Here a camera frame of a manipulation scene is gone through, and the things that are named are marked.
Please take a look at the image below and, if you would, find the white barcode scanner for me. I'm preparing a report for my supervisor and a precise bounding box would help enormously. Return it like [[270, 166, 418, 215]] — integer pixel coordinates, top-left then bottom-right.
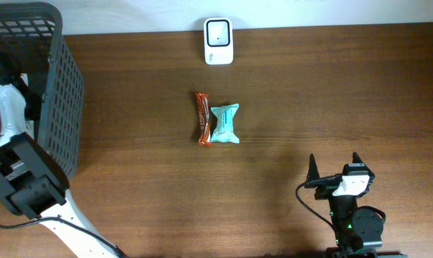
[[203, 17, 234, 65]]

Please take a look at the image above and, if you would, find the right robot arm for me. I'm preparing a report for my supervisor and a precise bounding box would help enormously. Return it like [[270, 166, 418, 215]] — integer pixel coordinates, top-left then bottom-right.
[[295, 153, 405, 258]]

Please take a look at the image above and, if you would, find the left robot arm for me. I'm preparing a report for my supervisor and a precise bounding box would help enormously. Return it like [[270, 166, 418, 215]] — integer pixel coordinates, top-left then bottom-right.
[[0, 52, 125, 257]]

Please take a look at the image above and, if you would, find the orange red snack bar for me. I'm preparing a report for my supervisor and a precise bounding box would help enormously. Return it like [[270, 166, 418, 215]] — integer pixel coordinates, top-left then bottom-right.
[[195, 92, 211, 147]]

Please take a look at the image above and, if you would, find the teal snack packet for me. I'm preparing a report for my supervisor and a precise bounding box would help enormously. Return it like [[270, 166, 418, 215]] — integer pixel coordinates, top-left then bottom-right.
[[211, 103, 239, 144]]

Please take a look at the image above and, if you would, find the grey plastic mesh basket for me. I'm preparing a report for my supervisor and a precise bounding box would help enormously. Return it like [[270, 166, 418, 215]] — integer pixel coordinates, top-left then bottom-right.
[[0, 2, 85, 178]]

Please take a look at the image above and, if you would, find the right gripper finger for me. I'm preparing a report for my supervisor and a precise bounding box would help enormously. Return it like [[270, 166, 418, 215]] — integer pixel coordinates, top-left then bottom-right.
[[352, 152, 363, 164], [306, 153, 320, 181]]

